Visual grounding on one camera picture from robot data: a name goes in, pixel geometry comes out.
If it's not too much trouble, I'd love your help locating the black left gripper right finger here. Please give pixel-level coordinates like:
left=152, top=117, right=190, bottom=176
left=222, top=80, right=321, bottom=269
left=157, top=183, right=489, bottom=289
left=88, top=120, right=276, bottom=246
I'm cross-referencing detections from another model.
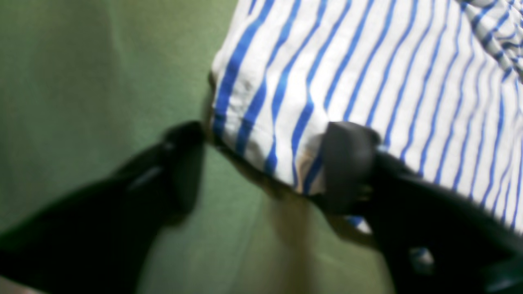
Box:
left=321, top=122, right=523, bottom=294

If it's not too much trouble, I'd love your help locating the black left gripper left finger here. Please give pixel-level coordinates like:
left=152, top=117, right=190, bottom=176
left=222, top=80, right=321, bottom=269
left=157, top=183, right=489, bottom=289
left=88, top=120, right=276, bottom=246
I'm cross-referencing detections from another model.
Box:
left=0, top=121, right=204, bottom=294

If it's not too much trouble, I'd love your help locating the blue white striped t-shirt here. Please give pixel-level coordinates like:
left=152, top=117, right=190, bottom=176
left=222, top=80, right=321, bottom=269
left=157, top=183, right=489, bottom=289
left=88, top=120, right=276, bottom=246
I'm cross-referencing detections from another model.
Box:
left=210, top=0, right=522, bottom=236

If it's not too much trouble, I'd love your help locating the green table cloth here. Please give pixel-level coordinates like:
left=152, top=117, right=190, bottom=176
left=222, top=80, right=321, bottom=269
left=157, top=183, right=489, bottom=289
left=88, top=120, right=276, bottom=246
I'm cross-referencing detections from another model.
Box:
left=0, top=0, right=394, bottom=294

